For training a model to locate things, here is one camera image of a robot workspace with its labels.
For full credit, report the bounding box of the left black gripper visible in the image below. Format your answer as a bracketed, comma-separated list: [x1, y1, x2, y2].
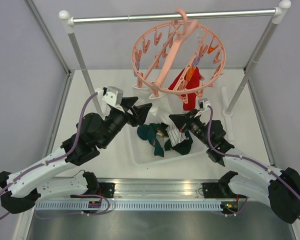
[100, 96, 153, 148]

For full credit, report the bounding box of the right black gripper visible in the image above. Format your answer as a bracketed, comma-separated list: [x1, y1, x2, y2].
[169, 108, 211, 147]

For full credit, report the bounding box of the black white striped sock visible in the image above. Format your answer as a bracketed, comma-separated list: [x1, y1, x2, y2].
[166, 125, 188, 147]

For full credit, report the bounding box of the teal sock front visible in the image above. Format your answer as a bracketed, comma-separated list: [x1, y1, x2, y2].
[137, 124, 164, 157]

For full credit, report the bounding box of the green patterned sock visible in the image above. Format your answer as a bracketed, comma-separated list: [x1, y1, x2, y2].
[156, 125, 169, 138]

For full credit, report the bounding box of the teal reindeer sock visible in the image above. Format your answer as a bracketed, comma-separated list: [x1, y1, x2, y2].
[164, 138, 193, 155]

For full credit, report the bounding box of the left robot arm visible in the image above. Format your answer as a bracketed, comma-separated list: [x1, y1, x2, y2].
[0, 96, 152, 214]

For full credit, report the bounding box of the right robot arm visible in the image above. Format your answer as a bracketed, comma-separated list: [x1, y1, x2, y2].
[169, 109, 300, 224]

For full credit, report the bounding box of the pink round clip hanger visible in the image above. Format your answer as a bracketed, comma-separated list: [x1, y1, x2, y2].
[132, 21, 227, 91]

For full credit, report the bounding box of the red sock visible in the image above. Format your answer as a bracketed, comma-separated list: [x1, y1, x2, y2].
[168, 67, 203, 111]

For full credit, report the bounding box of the purple clothes peg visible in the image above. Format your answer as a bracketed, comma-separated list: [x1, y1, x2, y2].
[192, 56, 201, 68]
[135, 61, 140, 70]

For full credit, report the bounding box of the white plastic basket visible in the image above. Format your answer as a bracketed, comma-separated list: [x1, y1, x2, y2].
[125, 122, 206, 166]

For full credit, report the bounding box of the orange clothes peg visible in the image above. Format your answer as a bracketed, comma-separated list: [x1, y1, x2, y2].
[185, 66, 195, 82]

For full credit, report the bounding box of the metal clothes rack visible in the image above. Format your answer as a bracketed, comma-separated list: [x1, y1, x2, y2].
[58, 0, 292, 104]

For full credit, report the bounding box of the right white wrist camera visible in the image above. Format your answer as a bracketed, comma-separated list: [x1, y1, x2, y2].
[194, 98, 211, 118]

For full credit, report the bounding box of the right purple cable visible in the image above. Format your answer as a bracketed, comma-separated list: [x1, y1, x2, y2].
[206, 104, 300, 227]

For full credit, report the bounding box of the purple cable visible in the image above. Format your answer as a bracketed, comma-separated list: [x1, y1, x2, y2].
[0, 91, 101, 225]
[206, 104, 300, 227]

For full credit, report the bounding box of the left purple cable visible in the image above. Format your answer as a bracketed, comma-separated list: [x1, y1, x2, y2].
[0, 91, 101, 225]

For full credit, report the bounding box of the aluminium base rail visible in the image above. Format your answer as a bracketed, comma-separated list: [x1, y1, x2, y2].
[98, 178, 225, 201]

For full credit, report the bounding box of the white slotted cable duct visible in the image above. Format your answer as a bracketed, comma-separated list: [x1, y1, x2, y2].
[35, 200, 222, 211]

